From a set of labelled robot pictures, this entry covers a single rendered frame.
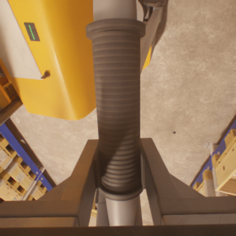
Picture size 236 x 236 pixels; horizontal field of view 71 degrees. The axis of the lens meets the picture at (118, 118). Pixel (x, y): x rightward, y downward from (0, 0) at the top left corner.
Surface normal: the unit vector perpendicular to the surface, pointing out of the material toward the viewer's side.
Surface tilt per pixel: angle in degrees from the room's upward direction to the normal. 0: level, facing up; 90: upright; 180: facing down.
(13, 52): 0
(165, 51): 0
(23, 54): 0
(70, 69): 45
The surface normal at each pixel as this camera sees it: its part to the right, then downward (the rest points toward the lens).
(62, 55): 0.49, 0.60
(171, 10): -0.27, 0.68
